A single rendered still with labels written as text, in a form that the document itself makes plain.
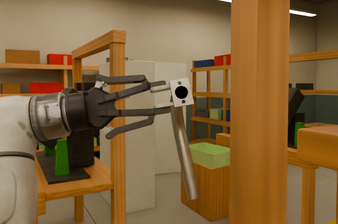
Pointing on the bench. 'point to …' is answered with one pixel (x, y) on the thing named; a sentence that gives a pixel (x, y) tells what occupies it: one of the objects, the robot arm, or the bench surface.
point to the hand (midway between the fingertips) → (169, 96)
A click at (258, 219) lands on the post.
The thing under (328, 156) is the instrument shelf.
